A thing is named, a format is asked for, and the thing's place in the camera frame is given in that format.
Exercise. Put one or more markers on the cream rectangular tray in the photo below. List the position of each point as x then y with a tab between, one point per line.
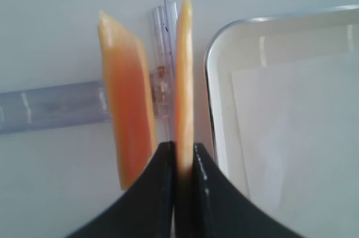
283	104

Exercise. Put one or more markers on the orange cheese slice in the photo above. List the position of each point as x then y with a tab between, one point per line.
184	91
127	86

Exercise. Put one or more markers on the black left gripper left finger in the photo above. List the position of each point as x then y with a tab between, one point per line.
145	209

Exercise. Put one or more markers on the left long clear rail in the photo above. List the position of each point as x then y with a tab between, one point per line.
162	78

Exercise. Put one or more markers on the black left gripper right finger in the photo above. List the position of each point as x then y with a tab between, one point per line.
209	205

